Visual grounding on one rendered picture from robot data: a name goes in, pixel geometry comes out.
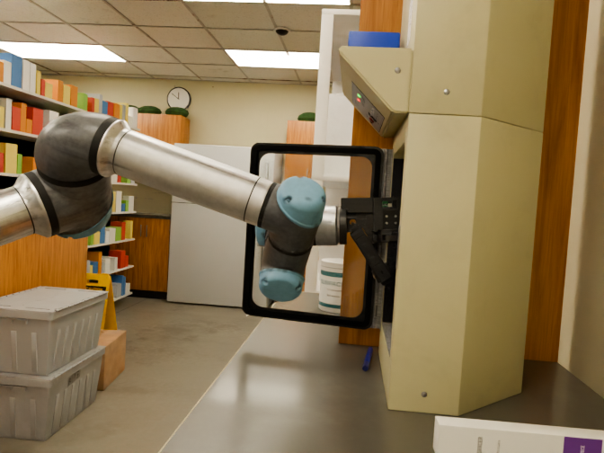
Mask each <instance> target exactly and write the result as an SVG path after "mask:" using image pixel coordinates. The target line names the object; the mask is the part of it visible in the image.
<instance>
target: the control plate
mask: <svg viewBox="0 0 604 453"><path fill-rule="evenodd" d="M351 90H352V103H353V104H354V105H355V106H356V107H357V108H358V109H359V110H360V112H361V113H362V114H363V115H364V116H365V117H366V118H367V120H368V121H369V117H370V116H369V113H370V114H371V110H372V109H371V108H373V109H374V111H373V112H374V113H375V114H374V113H372V114H373V115H374V116H373V115H372V116H373V118H374V119H375V120H376V121H377V122H375V121H374V123H373V124H372V123H371V124H372V125H373V126H374V128H375V129H376V130H377V131H378V132H379V131H380V129H381V127H382V124H383V121H384V119H385V118H384V116H383V115H382V114H381V113H380V112H379V111H378V110H377V108H376V107H375V106H374V105H373V104H372V103H371V102H370V101H369V99H368V98H367V97H366V96H365V95H364V94H363V93H362V92H361V90H360V89H359V88H358V87H357V86H356V85H355V84H354V83H353V82H352V81H351ZM358 94H359V95H360V97H361V98H360V97H359V96H358ZM357 98H359V99H360V102H359V101H358V99H357ZM370 118H371V117H370ZM369 122H370V121H369Z"/></svg>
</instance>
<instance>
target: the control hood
mask: <svg viewBox="0 0 604 453"><path fill-rule="evenodd" d="M339 55H340V65H341V74H342V92H343V94H344V96H345V97H346V98H347V99H348V100H349V101H350V102H351V104H352V105H353V106H354V107H355V108H356V109H357V110H358V111H359V113H360V114H361V115H362V116H363V117H364V118H365V119H366V121H367V122H368V123H369V124H370V125H371V126H372V127H373V129H374V130H375V131H376V132H377V133H378V134H379V135H380V136H381V137H383V138H392V137H393V136H394V135H395V133H396V132H397V130H398V129H399V127H400V126H401V124H402V122H403V121H404V118H405V117H406V115H407V114H408V112H409V105H410V92H411V80H412V67H413V50H412V49H402V48H375V47H349V46H341V47H340V48H339ZM351 81H352V82H353V83H354V84H355V85H356V86H357V87H358V88H359V89H360V90H361V92H362V93H363V94H364V95H365V96H366V97H367V98H368V99H369V101H370V102H371V103H372V104H373V105H374V106H375V107H376V108H377V110H378V111H379V112H380V113H381V114H382V115H383V116H384V118H385V119H384V121H383V124H382V127H381V129H380V131H379V132H378V131H377V130H376V129H375V128H374V126H373V125H372V124H371V123H370V122H369V121H368V120H367V118H366V117H365V116H364V115H363V114H362V113H361V112H360V110H359V109H358V108H357V107H356V106H355V105H354V104H353V103H352V90H351Z"/></svg>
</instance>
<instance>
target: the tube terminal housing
mask: <svg viewBox="0 0 604 453"><path fill-rule="evenodd" d="M410 2H411V0H403V12H402V26H401V39H400V48H402V49H406V46H407V33H408V21H409V8H410ZM554 3H555V0H413V11H412V24H411V38H410V41H409V43H408V46H407V48H408V49H412V50H413V67H412V80H411V92H410V105H409V112H408V114H407V115H406V117H405V118H404V121H403V122H402V124H401V126H400V127H399V129H398V130H397V132H396V133H395V135H394V140H393V149H394V150H393V162H394V158H396V159H404V172H403V185H402V198H401V210H400V223H399V225H400V226H401V228H400V241H399V254H398V266H397V270H396V274H395V298H394V311H393V323H391V324H392V336H391V350H390V357H389V354H388V350H387V346H386V339H385V335H384V331H383V327H382V323H384V322H382V317H381V330H380V334H379V346H378V355H379V360H380V365H381V370H382V376H383V381H384V387H385V392H386V402H387V408H388V409H390V410H399V411H408V412H417V413H436V414H445V415H454V416H459V415H461V414H464V413H468V412H471V411H474V410H475V409H478V408H481V407H484V406H486V405H488V404H492V403H495V402H498V401H500V400H502V399H505V398H508V397H510V396H513V395H516V394H519V393H521V387H522V377H523V366H524V355H525V344H526V333H527V323H528V312H529V292H530V281H531V271H532V260H533V249H534V238H535V227H536V217H537V196H538V185H539V175H540V165H541V154H542V143H543V133H542V132H543V130H544V120H545V109H546V89H547V78H548V68H549V57H550V46H551V35H552V25H553V14H554Z"/></svg>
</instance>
